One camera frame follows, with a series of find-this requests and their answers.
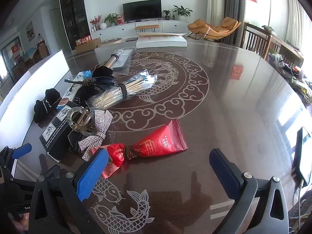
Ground red snack packet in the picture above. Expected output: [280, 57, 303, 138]
[90, 119, 188, 179]

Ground bundle of chopsticks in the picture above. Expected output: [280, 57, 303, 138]
[86, 69, 158, 110]

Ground black cardboard box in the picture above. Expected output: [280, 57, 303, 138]
[39, 101, 78, 162]

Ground white storage box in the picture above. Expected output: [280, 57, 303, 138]
[1, 50, 69, 148]

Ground rhinestone bow hair clip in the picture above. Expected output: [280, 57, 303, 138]
[67, 107, 113, 161]

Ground blue white small box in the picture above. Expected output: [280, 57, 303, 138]
[57, 70, 91, 110]

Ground gold tube in plastic bag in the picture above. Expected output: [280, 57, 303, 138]
[103, 48, 135, 76]

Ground cardboard box on floor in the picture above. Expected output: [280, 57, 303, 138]
[76, 38, 102, 53]

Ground wooden dining chair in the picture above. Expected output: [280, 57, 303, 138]
[240, 22, 272, 60]

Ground orange rocking chair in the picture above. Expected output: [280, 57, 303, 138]
[187, 17, 241, 40]

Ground red flowers in vase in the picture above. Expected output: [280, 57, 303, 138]
[89, 15, 102, 31]

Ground white tv cabinet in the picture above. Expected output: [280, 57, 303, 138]
[91, 20, 189, 42]

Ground white flat box with orange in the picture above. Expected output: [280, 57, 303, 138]
[136, 32, 187, 49]

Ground green potted plant left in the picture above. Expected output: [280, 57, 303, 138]
[104, 13, 118, 27]

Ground green potted plant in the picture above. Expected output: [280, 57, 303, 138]
[104, 13, 118, 27]
[173, 5, 193, 21]

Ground wooden bench stool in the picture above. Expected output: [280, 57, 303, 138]
[135, 24, 160, 33]

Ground dark glass display cabinet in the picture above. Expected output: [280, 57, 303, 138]
[59, 0, 90, 51]

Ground green potted plant right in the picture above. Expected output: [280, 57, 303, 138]
[173, 5, 193, 21]

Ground black television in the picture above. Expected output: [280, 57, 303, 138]
[123, 0, 162, 21]

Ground grey curtain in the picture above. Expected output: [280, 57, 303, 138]
[224, 0, 246, 28]

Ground tablet with white cable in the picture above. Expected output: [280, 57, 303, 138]
[294, 127, 312, 188]

